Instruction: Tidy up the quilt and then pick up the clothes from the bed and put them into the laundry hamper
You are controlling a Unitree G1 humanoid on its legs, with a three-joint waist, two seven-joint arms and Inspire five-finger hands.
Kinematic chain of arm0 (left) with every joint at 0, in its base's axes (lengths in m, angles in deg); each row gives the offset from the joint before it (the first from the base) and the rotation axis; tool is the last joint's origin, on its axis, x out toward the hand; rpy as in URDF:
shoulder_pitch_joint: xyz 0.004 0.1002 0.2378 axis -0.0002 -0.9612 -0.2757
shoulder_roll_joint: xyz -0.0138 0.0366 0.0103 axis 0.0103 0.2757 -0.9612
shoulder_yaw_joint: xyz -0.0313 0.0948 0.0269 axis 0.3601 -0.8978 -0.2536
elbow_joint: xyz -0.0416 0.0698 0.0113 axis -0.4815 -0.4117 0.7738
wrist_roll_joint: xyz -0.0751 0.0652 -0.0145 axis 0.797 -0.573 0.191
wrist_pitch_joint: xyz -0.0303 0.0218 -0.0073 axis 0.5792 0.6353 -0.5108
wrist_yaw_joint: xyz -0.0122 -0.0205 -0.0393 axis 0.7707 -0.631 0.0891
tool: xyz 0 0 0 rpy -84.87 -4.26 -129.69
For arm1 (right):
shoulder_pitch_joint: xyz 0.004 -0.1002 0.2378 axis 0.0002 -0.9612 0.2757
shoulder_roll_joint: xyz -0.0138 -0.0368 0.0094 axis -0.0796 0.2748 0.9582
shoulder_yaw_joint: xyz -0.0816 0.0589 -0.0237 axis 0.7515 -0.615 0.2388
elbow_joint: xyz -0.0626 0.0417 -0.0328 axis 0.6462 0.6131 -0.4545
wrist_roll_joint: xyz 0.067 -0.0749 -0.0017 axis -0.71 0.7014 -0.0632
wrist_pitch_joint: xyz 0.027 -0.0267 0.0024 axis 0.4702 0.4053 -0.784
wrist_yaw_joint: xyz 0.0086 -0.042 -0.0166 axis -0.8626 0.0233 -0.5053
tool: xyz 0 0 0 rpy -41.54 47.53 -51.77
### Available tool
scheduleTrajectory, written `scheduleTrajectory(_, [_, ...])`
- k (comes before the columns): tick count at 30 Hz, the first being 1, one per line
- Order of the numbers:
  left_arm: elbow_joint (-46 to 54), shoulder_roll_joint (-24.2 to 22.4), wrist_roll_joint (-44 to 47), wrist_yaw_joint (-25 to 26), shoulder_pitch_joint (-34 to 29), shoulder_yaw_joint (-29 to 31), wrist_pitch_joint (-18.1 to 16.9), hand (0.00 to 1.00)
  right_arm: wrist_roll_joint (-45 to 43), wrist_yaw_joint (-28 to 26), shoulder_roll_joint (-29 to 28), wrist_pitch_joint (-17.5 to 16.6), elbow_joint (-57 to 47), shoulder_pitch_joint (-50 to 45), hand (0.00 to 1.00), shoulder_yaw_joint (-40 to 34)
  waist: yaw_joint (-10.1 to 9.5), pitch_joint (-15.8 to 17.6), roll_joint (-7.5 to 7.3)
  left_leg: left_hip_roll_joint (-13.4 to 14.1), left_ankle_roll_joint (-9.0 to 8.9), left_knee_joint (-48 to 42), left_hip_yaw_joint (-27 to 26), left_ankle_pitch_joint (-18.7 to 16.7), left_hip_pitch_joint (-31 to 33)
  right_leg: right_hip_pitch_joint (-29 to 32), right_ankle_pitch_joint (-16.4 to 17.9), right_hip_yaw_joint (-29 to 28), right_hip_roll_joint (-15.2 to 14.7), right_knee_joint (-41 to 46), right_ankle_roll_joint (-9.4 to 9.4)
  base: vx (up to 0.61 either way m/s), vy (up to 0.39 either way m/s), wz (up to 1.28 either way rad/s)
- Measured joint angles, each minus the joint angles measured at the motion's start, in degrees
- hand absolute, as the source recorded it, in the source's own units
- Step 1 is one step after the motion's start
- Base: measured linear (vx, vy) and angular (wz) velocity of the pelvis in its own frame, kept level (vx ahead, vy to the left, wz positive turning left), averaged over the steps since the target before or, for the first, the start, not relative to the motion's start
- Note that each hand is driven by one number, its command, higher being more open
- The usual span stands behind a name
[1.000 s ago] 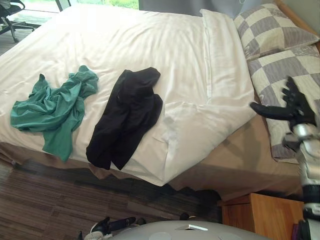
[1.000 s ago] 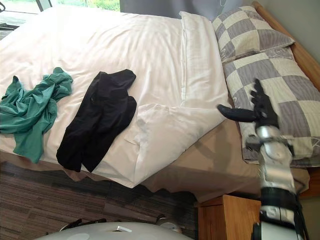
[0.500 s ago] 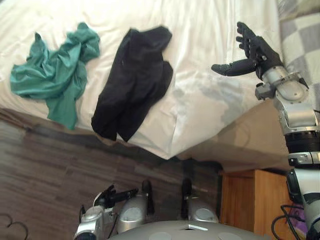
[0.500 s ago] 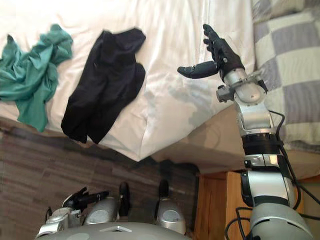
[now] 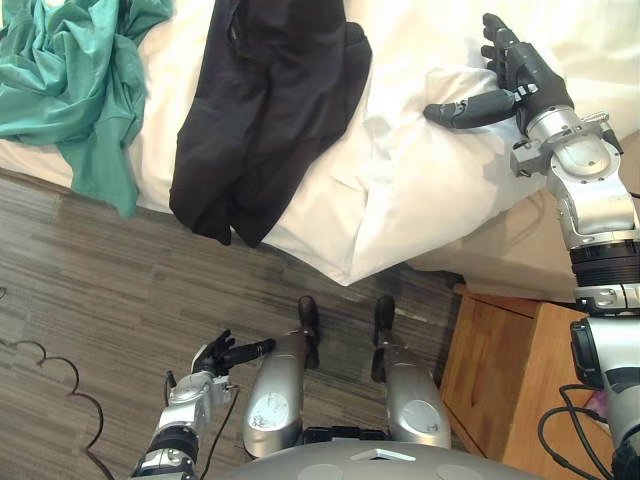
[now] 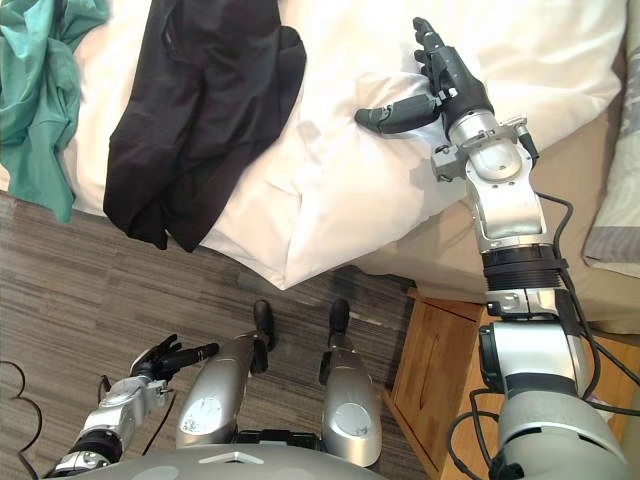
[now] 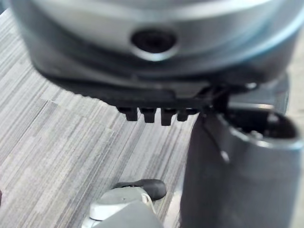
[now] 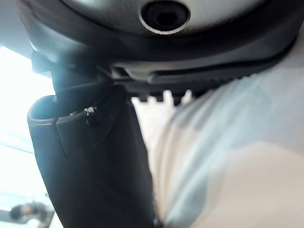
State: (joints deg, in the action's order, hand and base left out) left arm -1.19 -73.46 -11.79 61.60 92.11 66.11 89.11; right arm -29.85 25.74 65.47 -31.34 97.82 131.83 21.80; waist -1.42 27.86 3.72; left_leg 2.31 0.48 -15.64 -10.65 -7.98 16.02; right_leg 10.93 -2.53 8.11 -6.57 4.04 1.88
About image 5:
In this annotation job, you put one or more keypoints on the bed mattress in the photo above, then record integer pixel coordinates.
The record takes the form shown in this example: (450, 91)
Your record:
(530, 240)

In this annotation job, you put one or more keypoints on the silver left robot leg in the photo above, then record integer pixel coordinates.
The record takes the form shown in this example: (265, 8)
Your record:
(275, 400)

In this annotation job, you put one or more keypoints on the dark left robot foot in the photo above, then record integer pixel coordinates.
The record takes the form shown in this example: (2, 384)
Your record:
(307, 312)

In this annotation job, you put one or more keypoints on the small pink object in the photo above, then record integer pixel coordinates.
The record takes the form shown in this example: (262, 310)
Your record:
(598, 402)

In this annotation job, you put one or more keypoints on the green garment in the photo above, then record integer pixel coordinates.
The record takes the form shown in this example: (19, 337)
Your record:
(65, 85)

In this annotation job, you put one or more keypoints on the black garment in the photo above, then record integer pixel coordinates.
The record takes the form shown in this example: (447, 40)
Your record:
(260, 125)

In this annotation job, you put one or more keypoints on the wooden nightstand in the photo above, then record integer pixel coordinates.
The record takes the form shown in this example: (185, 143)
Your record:
(505, 360)

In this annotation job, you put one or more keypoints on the dark right robot foot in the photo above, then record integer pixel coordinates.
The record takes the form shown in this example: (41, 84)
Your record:
(385, 310)

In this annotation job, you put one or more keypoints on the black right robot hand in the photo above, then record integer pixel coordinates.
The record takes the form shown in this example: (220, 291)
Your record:
(537, 80)

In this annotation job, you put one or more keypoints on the grey robot torso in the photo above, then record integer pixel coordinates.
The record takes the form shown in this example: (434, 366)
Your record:
(325, 465)

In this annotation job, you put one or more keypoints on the dark robot foot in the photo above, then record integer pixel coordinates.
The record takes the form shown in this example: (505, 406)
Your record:
(385, 310)
(307, 312)

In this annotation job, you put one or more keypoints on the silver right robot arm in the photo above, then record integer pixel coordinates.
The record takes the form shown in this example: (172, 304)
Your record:
(595, 200)

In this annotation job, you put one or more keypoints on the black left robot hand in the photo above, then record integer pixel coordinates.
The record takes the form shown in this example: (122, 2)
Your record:
(215, 357)

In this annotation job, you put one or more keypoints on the white quilt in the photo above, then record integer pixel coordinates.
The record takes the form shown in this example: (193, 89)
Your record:
(410, 200)

